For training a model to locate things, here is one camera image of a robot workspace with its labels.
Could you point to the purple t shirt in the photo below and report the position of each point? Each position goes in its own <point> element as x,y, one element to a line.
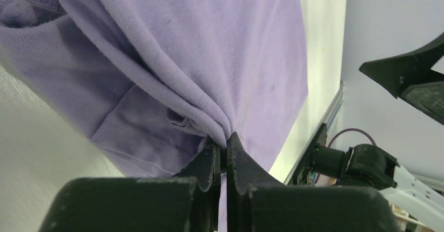
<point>147,80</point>

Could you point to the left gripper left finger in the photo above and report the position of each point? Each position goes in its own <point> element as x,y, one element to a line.
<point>188,201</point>

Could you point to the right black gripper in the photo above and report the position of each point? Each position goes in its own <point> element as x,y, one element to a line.
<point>398,75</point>

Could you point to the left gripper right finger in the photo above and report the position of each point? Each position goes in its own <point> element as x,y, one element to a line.
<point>256,201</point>

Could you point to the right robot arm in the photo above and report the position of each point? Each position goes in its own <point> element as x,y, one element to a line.
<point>369,165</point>

